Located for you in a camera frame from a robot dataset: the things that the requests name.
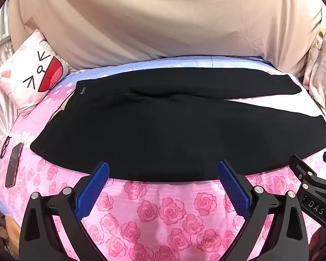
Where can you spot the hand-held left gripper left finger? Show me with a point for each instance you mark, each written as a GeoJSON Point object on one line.
{"type": "Point", "coordinates": [94, 183]}

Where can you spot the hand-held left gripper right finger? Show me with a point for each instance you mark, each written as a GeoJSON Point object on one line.
{"type": "Point", "coordinates": [232, 183]}

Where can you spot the black pants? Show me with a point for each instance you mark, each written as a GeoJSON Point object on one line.
{"type": "Point", "coordinates": [152, 130]}

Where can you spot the pink rose print bedsheet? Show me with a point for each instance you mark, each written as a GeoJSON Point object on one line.
{"type": "Point", "coordinates": [165, 209]}

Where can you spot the smartphone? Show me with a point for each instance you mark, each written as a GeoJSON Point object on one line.
{"type": "Point", "coordinates": [14, 165]}

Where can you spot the pale floral cloth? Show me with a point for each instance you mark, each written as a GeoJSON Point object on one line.
{"type": "Point", "coordinates": [321, 68]}

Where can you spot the black eyeglasses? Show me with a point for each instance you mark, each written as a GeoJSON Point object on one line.
{"type": "Point", "coordinates": [5, 147]}

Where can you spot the white satin curtain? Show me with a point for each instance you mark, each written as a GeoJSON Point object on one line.
{"type": "Point", "coordinates": [0, 106]}

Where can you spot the cat face pillow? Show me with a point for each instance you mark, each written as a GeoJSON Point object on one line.
{"type": "Point", "coordinates": [21, 70]}

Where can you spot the beige cloth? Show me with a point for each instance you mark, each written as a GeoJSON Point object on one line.
{"type": "Point", "coordinates": [152, 19]}

